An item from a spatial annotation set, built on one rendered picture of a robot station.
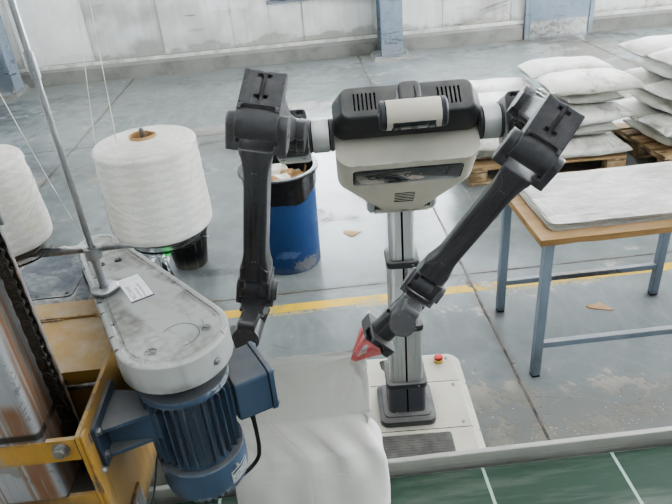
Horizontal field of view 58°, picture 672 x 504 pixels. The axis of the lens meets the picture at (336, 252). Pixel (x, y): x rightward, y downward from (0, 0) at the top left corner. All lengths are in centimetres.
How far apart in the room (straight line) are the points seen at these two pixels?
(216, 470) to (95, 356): 29
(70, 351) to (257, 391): 34
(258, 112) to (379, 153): 60
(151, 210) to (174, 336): 20
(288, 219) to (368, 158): 201
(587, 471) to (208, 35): 812
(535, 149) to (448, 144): 53
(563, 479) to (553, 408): 80
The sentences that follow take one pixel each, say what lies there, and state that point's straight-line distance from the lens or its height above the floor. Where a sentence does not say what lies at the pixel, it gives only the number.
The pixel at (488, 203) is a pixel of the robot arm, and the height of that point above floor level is 146.
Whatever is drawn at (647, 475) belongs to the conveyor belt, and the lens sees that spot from 221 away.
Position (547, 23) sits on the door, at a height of 20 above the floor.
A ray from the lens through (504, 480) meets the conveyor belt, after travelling 209.
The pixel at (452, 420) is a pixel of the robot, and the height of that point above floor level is 26.
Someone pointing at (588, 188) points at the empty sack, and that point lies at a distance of 296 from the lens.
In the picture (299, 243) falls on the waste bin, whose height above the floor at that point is 21.
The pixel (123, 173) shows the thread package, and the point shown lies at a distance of 96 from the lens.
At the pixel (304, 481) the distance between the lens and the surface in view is 160.
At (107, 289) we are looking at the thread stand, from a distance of 114.
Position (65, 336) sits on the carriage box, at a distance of 123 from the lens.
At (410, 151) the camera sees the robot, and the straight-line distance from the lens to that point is 162.
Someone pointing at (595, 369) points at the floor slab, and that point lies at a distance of 313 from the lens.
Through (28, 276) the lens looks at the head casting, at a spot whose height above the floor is 134.
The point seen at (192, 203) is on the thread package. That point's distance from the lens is 99.
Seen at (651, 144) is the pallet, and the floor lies 14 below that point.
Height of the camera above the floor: 198
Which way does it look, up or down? 30 degrees down
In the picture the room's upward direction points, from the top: 5 degrees counter-clockwise
